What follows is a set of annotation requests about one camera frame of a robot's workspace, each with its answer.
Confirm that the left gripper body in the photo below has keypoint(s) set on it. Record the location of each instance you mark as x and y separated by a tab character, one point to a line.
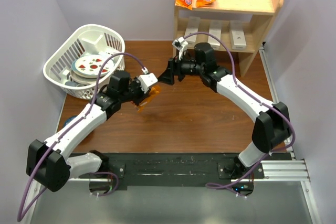
136	94

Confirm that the wooden shelf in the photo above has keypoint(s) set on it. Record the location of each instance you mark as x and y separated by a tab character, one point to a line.
263	14

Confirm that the aluminium rail frame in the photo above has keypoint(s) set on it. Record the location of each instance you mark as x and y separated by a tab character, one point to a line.
274	166

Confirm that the blue patterned bowl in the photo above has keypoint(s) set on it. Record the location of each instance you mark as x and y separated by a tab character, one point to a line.
68	120

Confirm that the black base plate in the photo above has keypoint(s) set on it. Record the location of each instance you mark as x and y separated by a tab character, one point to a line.
173	169

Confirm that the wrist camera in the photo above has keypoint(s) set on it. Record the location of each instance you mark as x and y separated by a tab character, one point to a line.
147	80
180	44

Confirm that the painted fruit plate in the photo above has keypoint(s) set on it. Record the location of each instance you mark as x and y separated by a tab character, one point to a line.
88	66

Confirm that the stacked plates underneath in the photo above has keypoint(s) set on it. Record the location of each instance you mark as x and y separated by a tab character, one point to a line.
81	80

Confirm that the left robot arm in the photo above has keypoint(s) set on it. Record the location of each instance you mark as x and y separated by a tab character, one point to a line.
49	162

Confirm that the white plastic basket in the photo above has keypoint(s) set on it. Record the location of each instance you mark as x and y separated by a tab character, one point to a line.
88	39

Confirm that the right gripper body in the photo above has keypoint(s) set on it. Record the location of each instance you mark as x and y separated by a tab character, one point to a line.
184	67

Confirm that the white Harry's razor box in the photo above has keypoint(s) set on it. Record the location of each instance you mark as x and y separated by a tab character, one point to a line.
192	27

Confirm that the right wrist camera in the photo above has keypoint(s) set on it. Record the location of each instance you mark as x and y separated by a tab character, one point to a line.
180	44

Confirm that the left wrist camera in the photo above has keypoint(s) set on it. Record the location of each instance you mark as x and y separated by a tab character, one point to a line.
147	80

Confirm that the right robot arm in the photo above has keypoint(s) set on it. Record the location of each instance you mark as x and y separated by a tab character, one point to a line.
271	120

